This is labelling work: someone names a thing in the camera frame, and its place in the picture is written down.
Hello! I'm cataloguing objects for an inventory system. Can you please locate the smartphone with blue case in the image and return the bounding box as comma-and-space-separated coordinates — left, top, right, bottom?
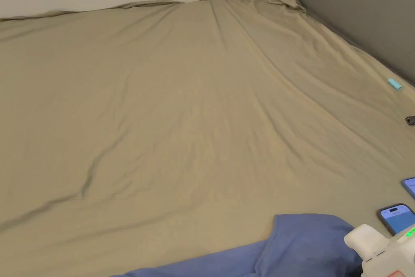
402, 177, 415, 199

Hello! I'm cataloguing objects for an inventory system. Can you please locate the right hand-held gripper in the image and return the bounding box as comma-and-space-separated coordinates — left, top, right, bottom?
343, 221, 415, 277

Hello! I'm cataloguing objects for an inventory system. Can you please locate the bed with beige sheet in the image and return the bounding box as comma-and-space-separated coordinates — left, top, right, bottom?
0, 0, 415, 277

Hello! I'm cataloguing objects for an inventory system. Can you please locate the grey padded headboard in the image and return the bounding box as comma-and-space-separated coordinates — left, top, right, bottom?
281, 0, 415, 87

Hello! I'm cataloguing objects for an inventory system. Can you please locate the blue garment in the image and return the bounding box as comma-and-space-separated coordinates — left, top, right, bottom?
110, 213, 363, 277

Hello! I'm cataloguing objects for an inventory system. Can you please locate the smartphone with dark case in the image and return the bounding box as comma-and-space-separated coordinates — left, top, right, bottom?
376, 203, 415, 237

